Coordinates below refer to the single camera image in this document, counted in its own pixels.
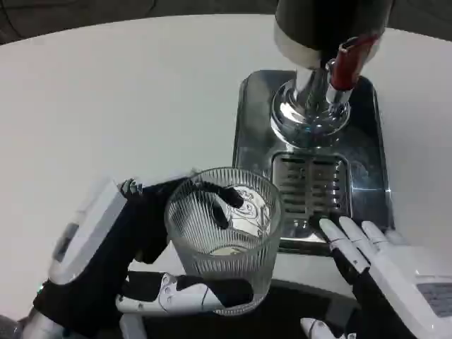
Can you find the steel drink dispenser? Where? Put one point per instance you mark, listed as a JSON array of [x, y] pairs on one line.
[[303, 42]]

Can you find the slotted drip tray grid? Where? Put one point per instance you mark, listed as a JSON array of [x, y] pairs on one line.
[[310, 187]]

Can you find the clear ribbed glass cup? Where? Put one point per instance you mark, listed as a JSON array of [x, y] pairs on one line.
[[226, 268]]

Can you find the white table leg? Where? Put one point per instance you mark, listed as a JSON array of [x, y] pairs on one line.
[[131, 326]]

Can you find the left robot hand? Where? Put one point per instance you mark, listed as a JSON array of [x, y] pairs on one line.
[[95, 247]]

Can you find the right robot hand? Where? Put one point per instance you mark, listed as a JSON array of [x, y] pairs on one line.
[[402, 279]]

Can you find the left silver robot forearm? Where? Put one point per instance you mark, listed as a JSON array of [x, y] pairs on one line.
[[35, 326]]

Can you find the steel drip tray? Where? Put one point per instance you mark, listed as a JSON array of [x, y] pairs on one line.
[[252, 141]]

